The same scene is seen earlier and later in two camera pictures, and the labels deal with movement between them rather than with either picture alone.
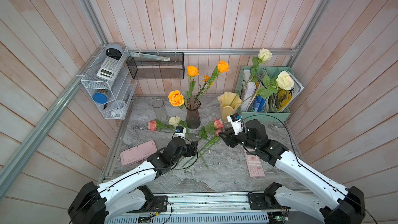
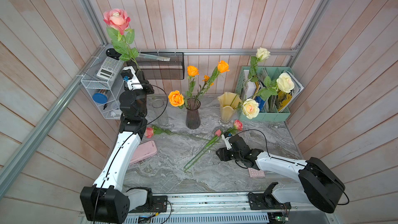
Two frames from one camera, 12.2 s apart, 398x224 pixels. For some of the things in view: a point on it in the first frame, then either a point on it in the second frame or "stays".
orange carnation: (206, 78) stays
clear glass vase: (160, 113) stays
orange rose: (223, 66) stays
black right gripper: (230, 137) → (223, 154)
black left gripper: (193, 152) → (145, 83)
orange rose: (192, 72) stays
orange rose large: (176, 98) stays
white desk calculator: (109, 69) stays
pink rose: (153, 125) → (150, 132)
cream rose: (284, 80) stays
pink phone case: (138, 154) stays
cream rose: (174, 120) → (251, 109)
